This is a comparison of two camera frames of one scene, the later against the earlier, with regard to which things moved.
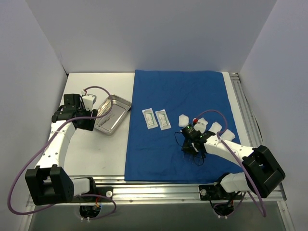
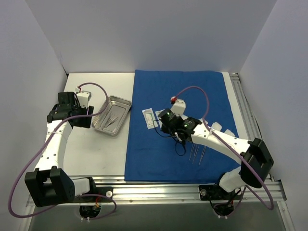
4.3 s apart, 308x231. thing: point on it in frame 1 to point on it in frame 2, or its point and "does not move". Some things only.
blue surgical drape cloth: [162, 103] does not move
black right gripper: [190, 149] to [165, 120]
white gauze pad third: [215, 127] does not move
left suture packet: [150, 118] does not move
